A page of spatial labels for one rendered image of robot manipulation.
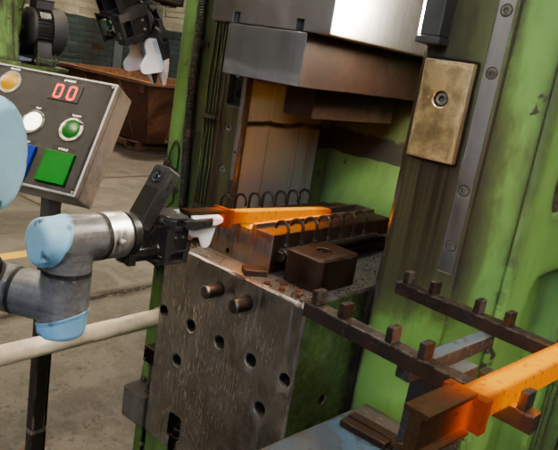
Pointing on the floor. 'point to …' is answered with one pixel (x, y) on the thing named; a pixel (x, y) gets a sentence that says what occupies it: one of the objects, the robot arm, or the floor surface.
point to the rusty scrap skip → (157, 105)
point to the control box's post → (38, 367)
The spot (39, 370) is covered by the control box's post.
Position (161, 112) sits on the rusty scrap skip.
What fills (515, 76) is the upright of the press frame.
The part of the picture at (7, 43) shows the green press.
